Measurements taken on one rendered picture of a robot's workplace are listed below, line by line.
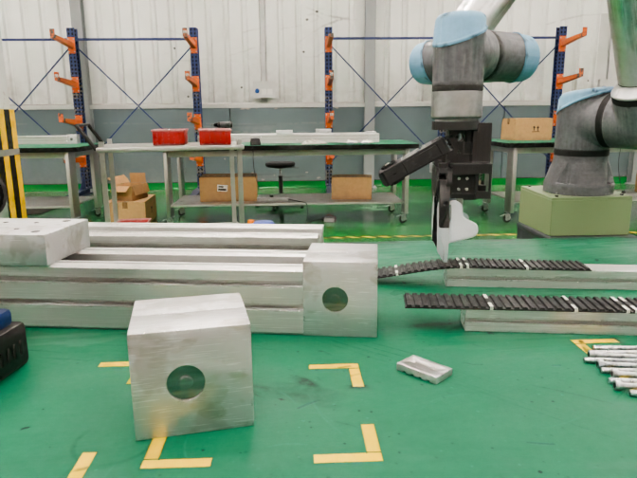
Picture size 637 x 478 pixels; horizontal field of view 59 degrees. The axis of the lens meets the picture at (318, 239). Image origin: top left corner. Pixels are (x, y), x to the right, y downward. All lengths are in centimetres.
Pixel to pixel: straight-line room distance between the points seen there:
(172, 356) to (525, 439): 30
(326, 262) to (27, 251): 37
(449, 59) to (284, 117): 754
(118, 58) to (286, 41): 237
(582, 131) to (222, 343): 105
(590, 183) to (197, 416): 107
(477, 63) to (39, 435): 71
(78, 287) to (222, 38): 781
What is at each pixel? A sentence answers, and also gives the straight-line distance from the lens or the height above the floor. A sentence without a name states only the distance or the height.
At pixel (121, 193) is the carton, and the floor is 32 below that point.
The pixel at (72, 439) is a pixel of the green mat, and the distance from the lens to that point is 55.
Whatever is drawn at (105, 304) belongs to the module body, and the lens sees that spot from 78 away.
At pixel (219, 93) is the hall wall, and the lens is 844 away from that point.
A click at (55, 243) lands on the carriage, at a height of 89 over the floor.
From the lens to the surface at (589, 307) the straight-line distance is 77.
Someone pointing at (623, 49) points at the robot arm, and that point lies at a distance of 128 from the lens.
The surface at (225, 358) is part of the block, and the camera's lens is 49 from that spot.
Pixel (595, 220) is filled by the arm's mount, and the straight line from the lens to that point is 139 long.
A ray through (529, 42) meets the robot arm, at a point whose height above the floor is 115.
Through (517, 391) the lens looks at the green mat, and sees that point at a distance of 61.
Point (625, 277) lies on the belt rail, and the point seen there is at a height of 80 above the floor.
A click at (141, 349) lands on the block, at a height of 86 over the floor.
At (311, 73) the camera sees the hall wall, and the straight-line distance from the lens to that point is 840.
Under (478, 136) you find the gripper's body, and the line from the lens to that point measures 89.
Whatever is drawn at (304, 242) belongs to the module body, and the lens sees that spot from 87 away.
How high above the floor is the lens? 105
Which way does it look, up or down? 12 degrees down
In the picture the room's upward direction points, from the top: 1 degrees counter-clockwise
